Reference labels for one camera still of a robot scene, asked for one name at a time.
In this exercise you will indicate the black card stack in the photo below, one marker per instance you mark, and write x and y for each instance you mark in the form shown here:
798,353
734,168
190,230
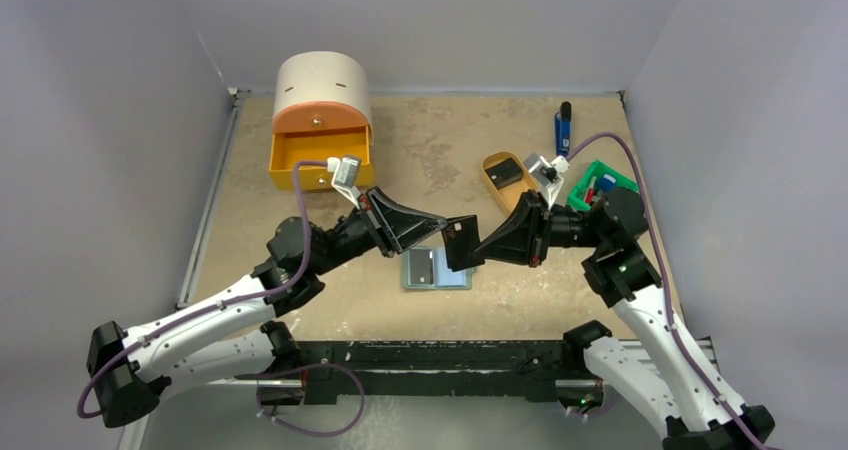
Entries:
504,173

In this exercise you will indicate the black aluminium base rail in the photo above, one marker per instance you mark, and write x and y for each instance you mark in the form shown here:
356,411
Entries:
535,370

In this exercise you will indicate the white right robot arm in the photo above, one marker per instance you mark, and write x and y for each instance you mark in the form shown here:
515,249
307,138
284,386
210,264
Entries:
684,397

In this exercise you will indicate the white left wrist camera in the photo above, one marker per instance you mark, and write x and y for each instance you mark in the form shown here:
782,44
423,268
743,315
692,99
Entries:
345,171

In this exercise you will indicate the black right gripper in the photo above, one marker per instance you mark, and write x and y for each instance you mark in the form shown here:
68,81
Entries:
541,228

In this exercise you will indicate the orange oval tray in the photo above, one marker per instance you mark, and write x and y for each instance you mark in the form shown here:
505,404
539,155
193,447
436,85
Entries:
508,197

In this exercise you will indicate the green bin with pens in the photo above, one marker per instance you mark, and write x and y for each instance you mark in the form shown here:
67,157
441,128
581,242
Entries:
598,179

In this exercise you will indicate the blue stapler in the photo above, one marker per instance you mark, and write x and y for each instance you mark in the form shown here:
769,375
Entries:
562,128

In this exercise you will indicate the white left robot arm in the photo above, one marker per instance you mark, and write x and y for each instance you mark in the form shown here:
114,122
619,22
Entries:
133,369

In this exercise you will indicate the green card holder wallet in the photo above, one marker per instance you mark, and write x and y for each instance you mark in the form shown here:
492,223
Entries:
445,278

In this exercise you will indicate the yellow open drawer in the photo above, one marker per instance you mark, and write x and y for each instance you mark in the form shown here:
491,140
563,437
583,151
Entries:
287,149

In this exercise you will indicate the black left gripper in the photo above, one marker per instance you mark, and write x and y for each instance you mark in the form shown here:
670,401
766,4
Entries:
402,225

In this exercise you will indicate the white orange drawer cabinet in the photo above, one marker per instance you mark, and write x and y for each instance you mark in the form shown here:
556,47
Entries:
321,91

